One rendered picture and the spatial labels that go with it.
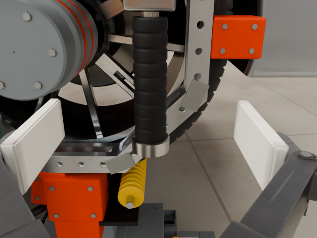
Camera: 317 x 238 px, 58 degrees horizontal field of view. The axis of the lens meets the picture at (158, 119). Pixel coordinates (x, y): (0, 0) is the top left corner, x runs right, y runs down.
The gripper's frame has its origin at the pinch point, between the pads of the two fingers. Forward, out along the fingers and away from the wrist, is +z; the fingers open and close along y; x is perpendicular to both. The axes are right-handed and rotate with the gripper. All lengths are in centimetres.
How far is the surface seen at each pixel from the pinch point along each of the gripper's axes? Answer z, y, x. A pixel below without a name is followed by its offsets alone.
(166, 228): 61, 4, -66
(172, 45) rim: 43.1, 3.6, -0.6
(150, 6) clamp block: 10.6, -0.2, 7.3
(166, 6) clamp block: 10.6, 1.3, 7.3
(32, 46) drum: 18.0, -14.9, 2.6
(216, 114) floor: 212, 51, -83
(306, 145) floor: 156, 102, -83
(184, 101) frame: 32.3, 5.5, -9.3
